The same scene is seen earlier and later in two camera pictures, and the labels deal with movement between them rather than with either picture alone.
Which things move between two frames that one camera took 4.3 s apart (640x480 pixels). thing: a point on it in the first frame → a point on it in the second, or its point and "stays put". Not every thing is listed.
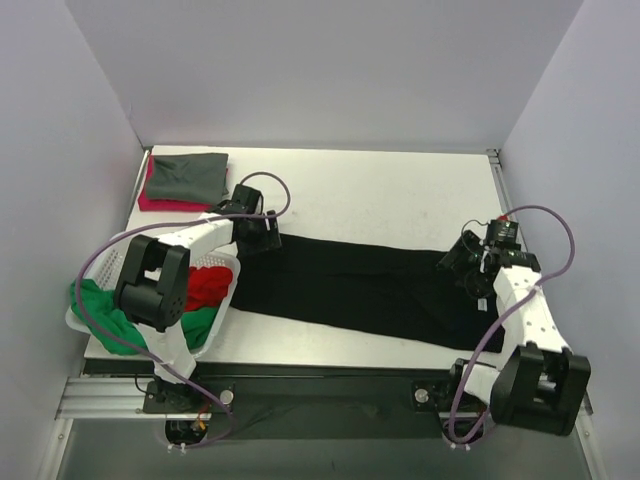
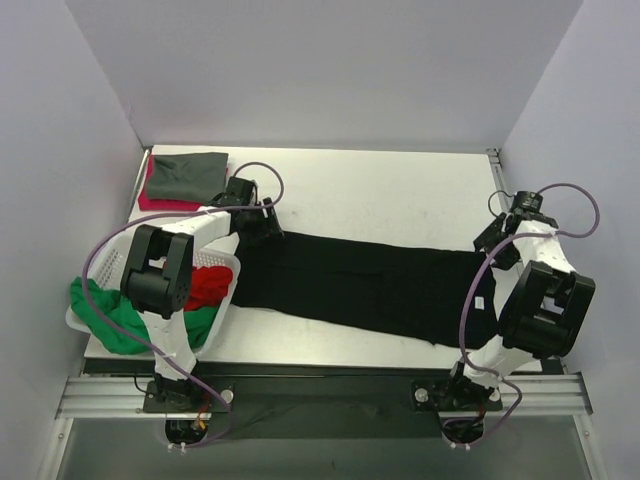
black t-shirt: x=392 y=290 stays put
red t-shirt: x=207 y=287 stays put
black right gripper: x=455 y=258 → x=495 y=240
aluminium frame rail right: x=496 y=156 stays put
